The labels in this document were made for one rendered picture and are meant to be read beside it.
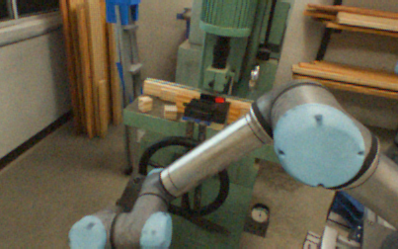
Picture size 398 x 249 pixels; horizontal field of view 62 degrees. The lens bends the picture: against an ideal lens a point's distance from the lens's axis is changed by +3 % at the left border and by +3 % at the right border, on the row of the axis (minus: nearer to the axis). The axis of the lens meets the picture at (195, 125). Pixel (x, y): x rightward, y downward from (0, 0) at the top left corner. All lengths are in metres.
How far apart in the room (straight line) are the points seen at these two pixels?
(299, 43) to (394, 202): 3.04
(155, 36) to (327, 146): 3.35
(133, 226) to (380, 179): 0.44
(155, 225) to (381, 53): 3.29
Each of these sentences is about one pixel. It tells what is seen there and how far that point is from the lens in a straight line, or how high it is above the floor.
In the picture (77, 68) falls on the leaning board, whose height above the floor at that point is 0.56.
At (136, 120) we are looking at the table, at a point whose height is 0.87.
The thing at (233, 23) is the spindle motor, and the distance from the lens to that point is 1.06.
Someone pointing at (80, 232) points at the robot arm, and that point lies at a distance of 0.70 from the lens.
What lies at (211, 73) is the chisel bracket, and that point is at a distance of 1.14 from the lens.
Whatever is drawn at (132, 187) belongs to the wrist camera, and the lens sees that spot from 0.87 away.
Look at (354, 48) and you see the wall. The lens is 3.65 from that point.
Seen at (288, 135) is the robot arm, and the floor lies 1.20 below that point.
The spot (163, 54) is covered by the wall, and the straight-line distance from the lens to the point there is 3.77.
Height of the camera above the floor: 1.42
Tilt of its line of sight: 28 degrees down
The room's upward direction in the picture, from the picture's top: 8 degrees clockwise
